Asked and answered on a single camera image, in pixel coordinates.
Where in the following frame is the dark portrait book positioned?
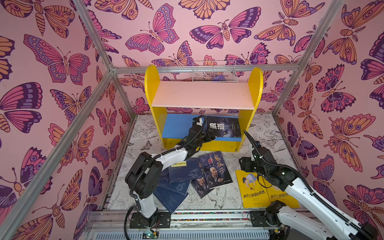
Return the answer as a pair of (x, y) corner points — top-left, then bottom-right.
(199, 151), (233, 189)
(191, 178), (213, 199)

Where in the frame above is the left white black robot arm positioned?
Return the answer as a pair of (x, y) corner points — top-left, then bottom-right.
(125, 115), (216, 227)

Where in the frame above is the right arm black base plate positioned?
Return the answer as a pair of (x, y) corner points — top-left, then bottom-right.
(248, 210), (286, 228)

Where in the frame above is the navy book middle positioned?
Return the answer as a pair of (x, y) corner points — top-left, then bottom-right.
(157, 180), (191, 196)

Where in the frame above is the clear wire basket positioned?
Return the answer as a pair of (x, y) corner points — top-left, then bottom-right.
(191, 60), (239, 83)

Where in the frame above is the yellow wooden bookshelf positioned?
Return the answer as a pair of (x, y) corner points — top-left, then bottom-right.
(145, 65), (264, 149)

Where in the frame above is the yellow cartoon book left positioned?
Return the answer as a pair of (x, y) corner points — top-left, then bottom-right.
(236, 170), (270, 208)

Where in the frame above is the navy book bottom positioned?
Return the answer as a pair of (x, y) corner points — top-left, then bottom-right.
(154, 188), (189, 214)

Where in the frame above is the small green circuit board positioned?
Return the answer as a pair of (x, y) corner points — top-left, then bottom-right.
(142, 231), (159, 240)

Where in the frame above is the navy book yellow label top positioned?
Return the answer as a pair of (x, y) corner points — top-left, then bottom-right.
(169, 158), (203, 183)

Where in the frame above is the yellow cartoon book right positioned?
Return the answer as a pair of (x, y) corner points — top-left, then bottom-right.
(266, 186), (300, 209)

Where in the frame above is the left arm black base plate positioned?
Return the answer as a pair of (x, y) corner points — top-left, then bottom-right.
(129, 211), (171, 229)

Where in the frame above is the black wolf cover book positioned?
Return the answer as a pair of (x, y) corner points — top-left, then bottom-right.
(207, 116), (242, 138)

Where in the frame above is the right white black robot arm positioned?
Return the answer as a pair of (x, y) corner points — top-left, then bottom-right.
(239, 131), (379, 240)

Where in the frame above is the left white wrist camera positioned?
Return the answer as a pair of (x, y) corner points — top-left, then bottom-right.
(193, 117), (205, 127)

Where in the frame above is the yellow cartoon book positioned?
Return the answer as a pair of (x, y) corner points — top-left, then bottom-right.
(236, 170), (270, 208)
(266, 186), (300, 209)

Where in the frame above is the aluminium mounting rail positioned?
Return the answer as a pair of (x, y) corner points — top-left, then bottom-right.
(80, 209), (315, 240)

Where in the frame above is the navy book behind left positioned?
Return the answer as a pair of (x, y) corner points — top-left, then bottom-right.
(160, 168), (169, 182)

